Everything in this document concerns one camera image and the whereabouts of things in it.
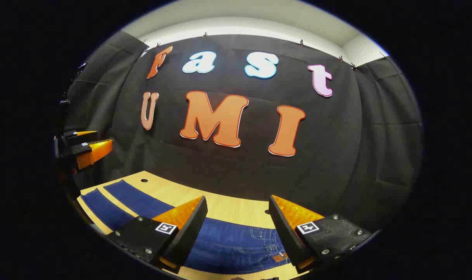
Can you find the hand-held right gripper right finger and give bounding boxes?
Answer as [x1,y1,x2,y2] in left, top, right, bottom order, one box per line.
[268,194,382,275]

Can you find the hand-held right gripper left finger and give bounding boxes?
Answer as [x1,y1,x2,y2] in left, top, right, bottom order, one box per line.
[105,196,208,274]

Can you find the blue denim jeans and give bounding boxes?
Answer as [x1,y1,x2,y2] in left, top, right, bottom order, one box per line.
[80,180,298,275]

